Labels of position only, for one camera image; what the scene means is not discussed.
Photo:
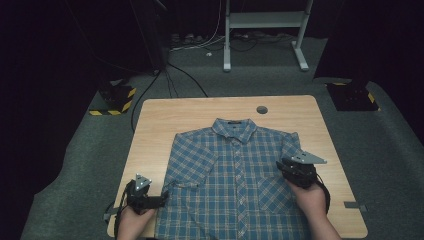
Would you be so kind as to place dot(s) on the grey round table grommet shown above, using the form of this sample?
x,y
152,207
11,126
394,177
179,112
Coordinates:
x,y
262,109

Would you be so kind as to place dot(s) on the grey tape strip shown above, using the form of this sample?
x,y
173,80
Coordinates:
x,y
354,205
110,211

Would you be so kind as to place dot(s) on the black yellow striped stand base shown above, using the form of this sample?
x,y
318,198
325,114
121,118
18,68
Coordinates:
x,y
351,98
116,98

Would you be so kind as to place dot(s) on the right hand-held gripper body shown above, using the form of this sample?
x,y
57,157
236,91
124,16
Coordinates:
x,y
301,171

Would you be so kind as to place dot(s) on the blue plaid short-sleeved shirt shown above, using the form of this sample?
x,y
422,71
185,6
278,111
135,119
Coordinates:
x,y
233,173

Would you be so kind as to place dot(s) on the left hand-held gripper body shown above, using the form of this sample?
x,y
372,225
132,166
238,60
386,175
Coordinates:
x,y
138,196

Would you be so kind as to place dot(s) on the white metal desk frame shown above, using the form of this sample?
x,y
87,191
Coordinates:
x,y
266,20

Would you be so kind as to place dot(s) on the dark power strip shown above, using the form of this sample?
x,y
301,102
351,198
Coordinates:
x,y
186,38

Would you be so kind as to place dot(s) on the dark metal stand pole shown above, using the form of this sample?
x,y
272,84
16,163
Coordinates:
x,y
155,36

